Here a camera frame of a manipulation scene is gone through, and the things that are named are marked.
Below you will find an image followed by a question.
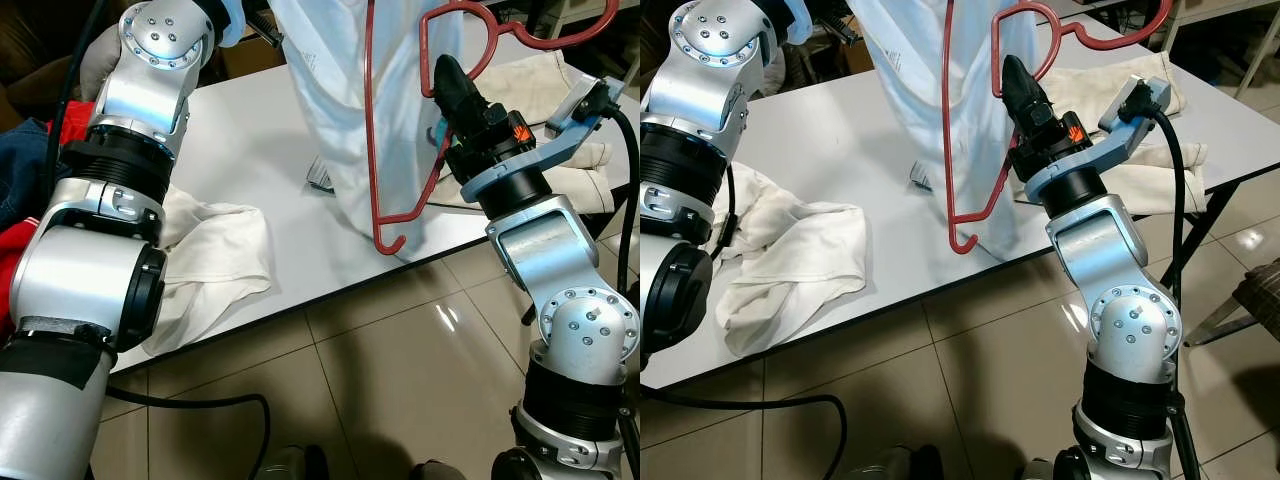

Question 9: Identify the red plastic hanger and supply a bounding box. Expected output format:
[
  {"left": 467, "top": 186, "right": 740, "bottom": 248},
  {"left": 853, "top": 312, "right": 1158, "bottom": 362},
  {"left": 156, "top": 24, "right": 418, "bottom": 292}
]
[
  {"left": 940, "top": 0, "right": 1174, "bottom": 255},
  {"left": 363, "top": 0, "right": 622, "bottom": 257}
]

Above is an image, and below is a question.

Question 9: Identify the thin white t-shirt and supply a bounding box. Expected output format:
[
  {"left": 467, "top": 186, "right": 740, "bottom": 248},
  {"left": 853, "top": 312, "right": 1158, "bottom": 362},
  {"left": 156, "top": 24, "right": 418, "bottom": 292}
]
[
  {"left": 845, "top": 0, "right": 1042, "bottom": 262},
  {"left": 268, "top": 0, "right": 467, "bottom": 264}
]

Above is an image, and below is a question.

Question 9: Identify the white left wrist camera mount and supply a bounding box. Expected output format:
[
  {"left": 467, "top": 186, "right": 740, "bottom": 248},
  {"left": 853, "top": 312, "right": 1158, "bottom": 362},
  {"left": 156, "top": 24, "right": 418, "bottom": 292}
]
[
  {"left": 780, "top": 0, "right": 814, "bottom": 47},
  {"left": 205, "top": 0, "right": 247, "bottom": 49}
]

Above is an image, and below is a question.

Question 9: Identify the white crumpled cloth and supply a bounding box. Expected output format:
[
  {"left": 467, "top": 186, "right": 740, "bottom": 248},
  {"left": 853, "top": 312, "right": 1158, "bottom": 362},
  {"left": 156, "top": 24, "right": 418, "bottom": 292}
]
[
  {"left": 712, "top": 160, "right": 870, "bottom": 359},
  {"left": 140, "top": 183, "right": 274, "bottom": 359}
]

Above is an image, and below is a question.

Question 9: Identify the blue denim garment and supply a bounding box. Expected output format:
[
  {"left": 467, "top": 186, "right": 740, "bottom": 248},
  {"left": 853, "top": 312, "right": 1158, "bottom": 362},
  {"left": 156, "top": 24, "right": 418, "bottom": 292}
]
[{"left": 0, "top": 118, "right": 64, "bottom": 234}]

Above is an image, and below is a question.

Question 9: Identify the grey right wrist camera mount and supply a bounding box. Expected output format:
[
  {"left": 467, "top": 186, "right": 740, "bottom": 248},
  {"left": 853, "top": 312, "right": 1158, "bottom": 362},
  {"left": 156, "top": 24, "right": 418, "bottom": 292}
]
[
  {"left": 1022, "top": 75, "right": 1174, "bottom": 207},
  {"left": 460, "top": 75, "right": 627, "bottom": 207}
]

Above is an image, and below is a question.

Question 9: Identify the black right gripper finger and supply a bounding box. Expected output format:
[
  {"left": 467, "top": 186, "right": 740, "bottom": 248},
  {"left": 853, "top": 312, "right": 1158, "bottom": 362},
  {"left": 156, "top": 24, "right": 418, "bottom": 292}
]
[
  {"left": 450, "top": 58, "right": 489, "bottom": 117},
  {"left": 432, "top": 55, "right": 463, "bottom": 126},
  {"left": 1001, "top": 55, "right": 1031, "bottom": 126},
  {"left": 1016, "top": 58, "right": 1053, "bottom": 116}
]

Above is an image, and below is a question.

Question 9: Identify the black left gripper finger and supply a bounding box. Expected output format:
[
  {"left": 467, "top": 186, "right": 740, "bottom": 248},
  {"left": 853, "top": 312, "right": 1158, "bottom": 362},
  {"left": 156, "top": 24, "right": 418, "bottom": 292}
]
[
  {"left": 824, "top": 10, "right": 863, "bottom": 49},
  {"left": 245, "top": 10, "right": 287, "bottom": 49}
]

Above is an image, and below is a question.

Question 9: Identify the checkered cushion chair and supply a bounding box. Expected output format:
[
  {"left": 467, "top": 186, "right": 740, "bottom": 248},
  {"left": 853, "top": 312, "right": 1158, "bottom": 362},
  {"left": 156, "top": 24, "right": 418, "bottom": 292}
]
[{"left": 1185, "top": 258, "right": 1280, "bottom": 348}]

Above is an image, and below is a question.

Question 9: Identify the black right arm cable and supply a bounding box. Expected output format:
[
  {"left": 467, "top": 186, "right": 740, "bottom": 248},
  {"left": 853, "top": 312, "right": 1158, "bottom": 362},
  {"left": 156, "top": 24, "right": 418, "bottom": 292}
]
[
  {"left": 598, "top": 100, "right": 641, "bottom": 326},
  {"left": 1148, "top": 105, "right": 1193, "bottom": 480}
]

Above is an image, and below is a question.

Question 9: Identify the grey robot left foot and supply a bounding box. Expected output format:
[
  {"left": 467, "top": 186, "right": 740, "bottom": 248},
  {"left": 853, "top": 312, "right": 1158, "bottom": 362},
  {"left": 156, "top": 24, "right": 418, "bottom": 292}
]
[
  {"left": 255, "top": 445, "right": 330, "bottom": 480},
  {"left": 850, "top": 445, "right": 942, "bottom": 480}
]

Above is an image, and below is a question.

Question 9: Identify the red cloth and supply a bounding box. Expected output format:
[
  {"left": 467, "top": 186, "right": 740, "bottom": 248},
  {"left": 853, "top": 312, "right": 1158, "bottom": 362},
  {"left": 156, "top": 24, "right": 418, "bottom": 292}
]
[{"left": 0, "top": 100, "right": 97, "bottom": 343}]

